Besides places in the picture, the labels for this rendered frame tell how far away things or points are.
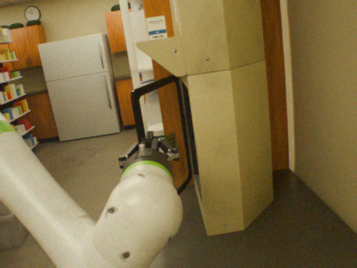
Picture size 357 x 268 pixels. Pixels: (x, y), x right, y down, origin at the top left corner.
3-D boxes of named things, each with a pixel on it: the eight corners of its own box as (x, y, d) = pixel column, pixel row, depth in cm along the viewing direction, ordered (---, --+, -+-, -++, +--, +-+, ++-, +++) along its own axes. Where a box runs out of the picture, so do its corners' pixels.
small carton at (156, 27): (166, 37, 91) (163, 16, 89) (167, 37, 86) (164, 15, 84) (148, 40, 91) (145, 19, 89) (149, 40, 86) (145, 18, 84)
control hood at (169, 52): (178, 66, 111) (174, 37, 108) (187, 76, 80) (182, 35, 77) (145, 71, 111) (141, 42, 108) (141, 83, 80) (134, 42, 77)
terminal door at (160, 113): (192, 178, 122) (177, 73, 110) (155, 223, 96) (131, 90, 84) (190, 178, 122) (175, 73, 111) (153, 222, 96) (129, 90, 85)
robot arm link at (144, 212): (202, 219, 41) (125, 178, 39) (153, 286, 43) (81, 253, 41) (191, 175, 54) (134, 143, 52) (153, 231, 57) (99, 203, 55)
